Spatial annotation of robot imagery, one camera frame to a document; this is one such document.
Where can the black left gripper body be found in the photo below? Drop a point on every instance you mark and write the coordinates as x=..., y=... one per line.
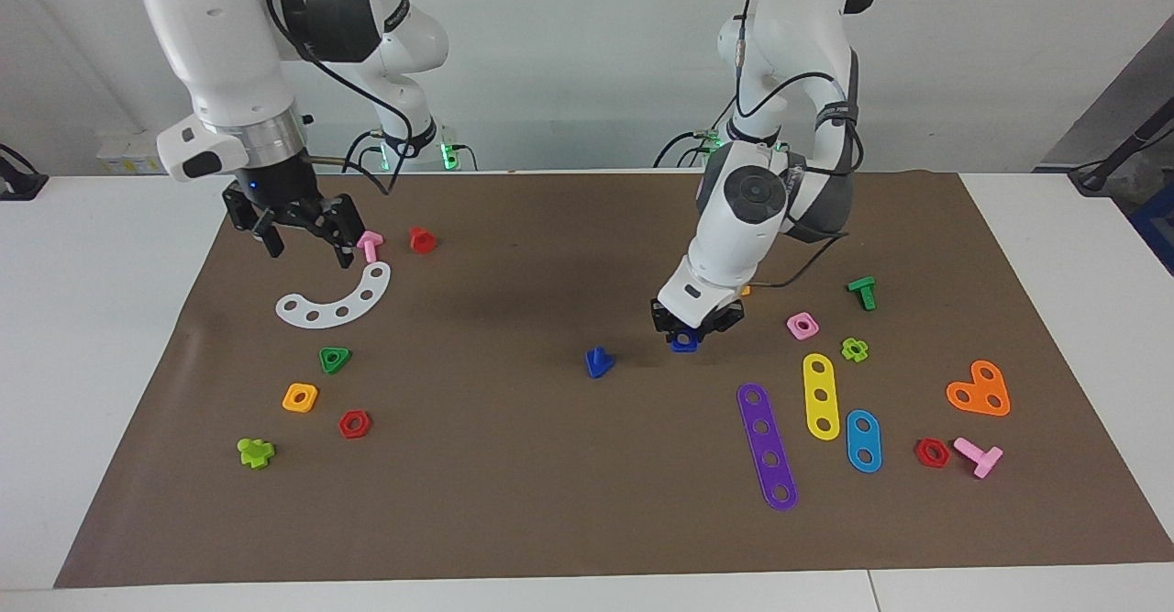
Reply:
x=720, y=320

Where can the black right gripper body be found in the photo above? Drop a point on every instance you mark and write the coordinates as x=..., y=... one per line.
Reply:
x=280, y=199

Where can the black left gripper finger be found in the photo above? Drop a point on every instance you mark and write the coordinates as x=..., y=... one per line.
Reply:
x=670, y=334
x=710, y=332

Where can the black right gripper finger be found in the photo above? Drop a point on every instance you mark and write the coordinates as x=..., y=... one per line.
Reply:
x=344, y=254
x=273, y=243

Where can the blue square nut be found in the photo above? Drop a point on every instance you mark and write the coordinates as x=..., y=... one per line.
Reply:
x=684, y=345

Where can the blue triangle-head screw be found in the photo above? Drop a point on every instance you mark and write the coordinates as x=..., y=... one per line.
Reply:
x=598, y=362

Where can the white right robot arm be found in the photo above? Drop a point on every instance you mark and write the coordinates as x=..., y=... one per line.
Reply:
x=229, y=52

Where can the pink plastic screw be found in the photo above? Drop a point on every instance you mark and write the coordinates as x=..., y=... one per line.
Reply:
x=371, y=244
x=980, y=456

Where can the red plastic screw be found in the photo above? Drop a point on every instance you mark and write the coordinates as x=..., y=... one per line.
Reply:
x=422, y=240

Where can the pink square nut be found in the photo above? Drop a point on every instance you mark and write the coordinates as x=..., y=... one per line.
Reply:
x=802, y=325

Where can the green triangle nut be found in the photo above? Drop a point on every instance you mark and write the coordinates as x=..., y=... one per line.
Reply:
x=334, y=360

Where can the lime green flower nut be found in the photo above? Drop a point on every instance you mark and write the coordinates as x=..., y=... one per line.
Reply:
x=854, y=349

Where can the green plastic screw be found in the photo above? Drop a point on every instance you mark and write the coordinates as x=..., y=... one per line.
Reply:
x=863, y=292

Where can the yellow-orange square nut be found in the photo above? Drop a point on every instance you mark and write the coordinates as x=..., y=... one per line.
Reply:
x=300, y=397

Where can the red hexagon nut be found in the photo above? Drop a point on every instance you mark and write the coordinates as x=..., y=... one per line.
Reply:
x=932, y=452
x=354, y=424

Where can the lime green cross-head screw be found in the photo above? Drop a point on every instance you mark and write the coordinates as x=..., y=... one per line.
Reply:
x=256, y=452

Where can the white curved perforated plate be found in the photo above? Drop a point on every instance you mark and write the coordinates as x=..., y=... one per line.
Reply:
x=356, y=305

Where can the purple four-hole plate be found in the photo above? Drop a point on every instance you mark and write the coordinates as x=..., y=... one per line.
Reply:
x=759, y=424

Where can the yellow three-hole plate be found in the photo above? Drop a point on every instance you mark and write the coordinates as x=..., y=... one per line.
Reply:
x=813, y=401

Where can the white labelled box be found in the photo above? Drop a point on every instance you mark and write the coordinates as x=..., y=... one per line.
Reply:
x=128, y=153

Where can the brown table mat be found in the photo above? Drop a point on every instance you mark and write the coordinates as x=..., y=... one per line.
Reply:
x=550, y=465

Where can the blue two-hole plate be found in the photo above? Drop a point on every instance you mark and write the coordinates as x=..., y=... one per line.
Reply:
x=863, y=440

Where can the orange heart-shaped plate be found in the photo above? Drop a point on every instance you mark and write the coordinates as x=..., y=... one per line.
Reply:
x=980, y=398

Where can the black pole stand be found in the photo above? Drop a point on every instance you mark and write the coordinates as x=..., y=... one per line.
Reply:
x=1114, y=158

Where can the blue crate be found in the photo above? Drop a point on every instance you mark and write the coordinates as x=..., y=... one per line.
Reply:
x=1157, y=227

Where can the black clamp mount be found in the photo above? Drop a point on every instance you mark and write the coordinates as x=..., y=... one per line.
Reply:
x=18, y=183

